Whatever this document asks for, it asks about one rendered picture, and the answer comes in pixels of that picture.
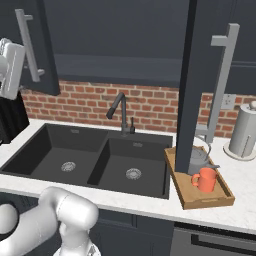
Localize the black sink tap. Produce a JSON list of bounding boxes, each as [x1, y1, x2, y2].
[[105, 92, 136, 138]]

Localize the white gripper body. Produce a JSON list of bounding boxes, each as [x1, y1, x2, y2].
[[0, 38, 27, 101]]

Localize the dark open wall cabinet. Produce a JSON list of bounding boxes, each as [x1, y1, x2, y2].
[[42, 0, 188, 89]]

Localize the dark closed wall cabinet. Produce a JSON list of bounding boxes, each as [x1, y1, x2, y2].
[[229, 0, 256, 97]]

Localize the paper towel roll holder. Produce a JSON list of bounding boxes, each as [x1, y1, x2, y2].
[[222, 100, 256, 162]]

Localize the grey kettle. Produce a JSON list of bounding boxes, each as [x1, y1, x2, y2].
[[187, 134, 221, 176]]

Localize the dark cabinet door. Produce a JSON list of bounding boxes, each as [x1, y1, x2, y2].
[[0, 0, 61, 97], [174, 0, 235, 175]]

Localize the white wall socket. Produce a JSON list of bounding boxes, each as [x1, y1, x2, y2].
[[222, 93, 237, 111]]

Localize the black double sink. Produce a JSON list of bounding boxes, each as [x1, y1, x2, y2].
[[0, 122, 175, 201]]

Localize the grey bar door handle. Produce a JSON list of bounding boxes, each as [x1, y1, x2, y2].
[[194, 22, 241, 145], [14, 8, 46, 84]]

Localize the wooden tray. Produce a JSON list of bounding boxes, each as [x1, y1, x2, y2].
[[163, 145, 236, 211]]

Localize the orange mug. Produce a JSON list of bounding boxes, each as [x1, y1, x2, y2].
[[190, 167, 219, 194]]

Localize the dark grey dishwasher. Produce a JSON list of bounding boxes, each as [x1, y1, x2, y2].
[[169, 222, 256, 256]]

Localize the dark base cupboards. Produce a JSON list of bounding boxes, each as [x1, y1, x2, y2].
[[0, 191, 176, 256]]

